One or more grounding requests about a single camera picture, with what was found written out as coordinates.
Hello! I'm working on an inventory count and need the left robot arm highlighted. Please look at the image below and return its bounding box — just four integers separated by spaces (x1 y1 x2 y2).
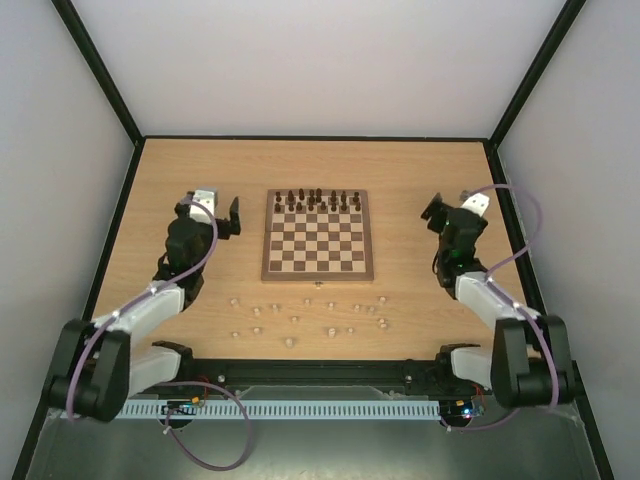
43 189 241 422

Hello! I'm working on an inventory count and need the wooden chess board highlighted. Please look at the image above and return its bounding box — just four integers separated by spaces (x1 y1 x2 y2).
261 188 375 283

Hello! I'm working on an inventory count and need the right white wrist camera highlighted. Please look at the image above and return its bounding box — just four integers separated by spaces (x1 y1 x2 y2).
460 191 490 218

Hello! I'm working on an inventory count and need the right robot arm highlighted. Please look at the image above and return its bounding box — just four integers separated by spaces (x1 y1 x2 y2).
421 192 577 409

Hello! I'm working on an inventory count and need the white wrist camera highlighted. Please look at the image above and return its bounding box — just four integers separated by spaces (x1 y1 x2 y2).
189 188 218 224
460 191 490 218

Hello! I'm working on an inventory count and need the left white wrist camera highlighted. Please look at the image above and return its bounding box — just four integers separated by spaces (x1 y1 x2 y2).
189 188 218 224

